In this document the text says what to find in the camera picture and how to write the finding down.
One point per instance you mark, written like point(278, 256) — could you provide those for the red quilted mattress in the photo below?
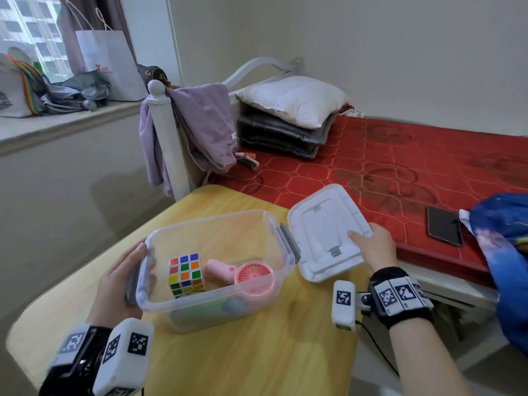
point(392, 169)

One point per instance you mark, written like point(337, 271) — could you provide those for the window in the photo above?
point(31, 32)

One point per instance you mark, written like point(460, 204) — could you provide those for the person's left thumb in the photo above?
point(135, 253)

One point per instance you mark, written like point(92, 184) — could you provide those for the small cosmetic items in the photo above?
point(247, 159)

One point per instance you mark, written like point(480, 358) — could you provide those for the white paper shopping bag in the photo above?
point(111, 65)

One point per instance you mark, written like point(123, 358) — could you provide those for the lilac garment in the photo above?
point(206, 123)

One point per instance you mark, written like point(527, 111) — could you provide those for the person's right hand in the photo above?
point(381, 249)

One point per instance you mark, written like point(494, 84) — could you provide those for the blue patterned cloth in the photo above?
point(505, 251)

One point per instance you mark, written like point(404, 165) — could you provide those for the clear plastic storage box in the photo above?
point(231, 243)

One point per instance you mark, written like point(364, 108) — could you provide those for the person's right forearm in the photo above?
point(429, 358)

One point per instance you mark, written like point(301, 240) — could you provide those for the person's left hand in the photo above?
point(109, 286)

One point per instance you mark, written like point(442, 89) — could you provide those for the right wrist camera with markers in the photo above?
point(396, 294)

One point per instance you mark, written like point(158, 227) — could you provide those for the green toy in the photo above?
point(198, 313)

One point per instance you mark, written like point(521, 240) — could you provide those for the black smartphone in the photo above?
point(444, 225)

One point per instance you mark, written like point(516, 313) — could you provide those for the pink handheld fan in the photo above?
point(249, 278)

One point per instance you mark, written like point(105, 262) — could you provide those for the brown handbag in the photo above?
point(152, 76)

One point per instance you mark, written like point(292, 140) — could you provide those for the left wrist camera with markers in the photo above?
point(123, 354)

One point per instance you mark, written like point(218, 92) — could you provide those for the person's right thumb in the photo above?
point(359, 238)

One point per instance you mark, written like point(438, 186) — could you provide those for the white plastic box lid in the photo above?
point(326, 226)

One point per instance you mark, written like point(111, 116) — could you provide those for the colourful puzzle cube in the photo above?
point(186, 275)

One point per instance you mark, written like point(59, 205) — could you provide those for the wrist camera with markers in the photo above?
point(123, 354)
point(396, 294)

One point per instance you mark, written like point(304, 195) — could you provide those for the grey crumpled bag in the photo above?
point(74, 92)

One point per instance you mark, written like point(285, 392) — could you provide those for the white pillow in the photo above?
point(293, 98)

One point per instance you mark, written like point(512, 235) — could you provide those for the stack of grey cushions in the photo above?
point(280, 138)

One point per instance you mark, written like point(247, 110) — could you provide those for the white bed frame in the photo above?
point(165, 136)

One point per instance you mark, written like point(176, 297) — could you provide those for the dark curtain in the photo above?
point(93, 16)

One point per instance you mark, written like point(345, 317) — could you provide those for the grey-blue ball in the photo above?
point(234, 307)

